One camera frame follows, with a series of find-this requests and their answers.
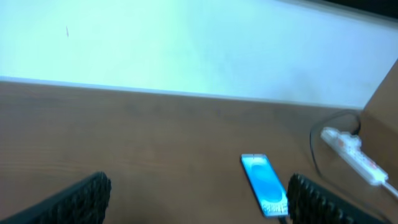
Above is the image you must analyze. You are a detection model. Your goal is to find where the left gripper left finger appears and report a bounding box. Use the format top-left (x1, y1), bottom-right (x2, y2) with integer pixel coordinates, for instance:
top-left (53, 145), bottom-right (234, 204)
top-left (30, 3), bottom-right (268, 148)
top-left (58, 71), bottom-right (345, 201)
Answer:
top-left (1, 172), bottom-right (111, 224)

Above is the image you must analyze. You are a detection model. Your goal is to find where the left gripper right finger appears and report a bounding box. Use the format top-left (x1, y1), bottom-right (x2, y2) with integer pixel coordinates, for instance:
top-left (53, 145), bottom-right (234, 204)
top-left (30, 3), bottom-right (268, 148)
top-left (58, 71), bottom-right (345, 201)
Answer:
top-left (287, 174), bottom-right (387, 224)

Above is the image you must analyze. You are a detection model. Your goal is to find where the black USB-C charging cable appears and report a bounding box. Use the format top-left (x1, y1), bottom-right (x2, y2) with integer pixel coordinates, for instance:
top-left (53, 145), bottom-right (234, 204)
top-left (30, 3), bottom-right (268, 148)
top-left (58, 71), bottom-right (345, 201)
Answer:
top-left (277, 109), bottom-right (386, 224)

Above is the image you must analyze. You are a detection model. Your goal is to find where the blue Galaxy smartphone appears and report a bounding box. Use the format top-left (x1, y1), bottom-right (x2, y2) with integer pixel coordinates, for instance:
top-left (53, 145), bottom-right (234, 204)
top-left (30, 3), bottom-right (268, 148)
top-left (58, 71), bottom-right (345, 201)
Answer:
top-left (241, 154), bottom-right (289, 218)

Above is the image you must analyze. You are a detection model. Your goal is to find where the white power strip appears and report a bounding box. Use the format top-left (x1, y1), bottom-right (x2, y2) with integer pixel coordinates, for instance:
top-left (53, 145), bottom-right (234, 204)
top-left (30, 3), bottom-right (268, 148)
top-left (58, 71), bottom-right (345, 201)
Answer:
top-left (321, 127), bottom-right (389, 186)

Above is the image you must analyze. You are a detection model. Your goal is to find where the brown cardboard panel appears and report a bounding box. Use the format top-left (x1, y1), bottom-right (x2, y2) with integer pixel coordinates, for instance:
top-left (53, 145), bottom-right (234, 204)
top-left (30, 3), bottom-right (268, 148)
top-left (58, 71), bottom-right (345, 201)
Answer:
top-left (360, 63), bottom-right (397, 185)

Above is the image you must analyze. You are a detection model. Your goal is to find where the white power strip cord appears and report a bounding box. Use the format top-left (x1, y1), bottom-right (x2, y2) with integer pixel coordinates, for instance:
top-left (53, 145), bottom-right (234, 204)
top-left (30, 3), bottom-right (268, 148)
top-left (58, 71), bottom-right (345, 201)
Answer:
top-left (381, 182), bottom-right (398, 198)

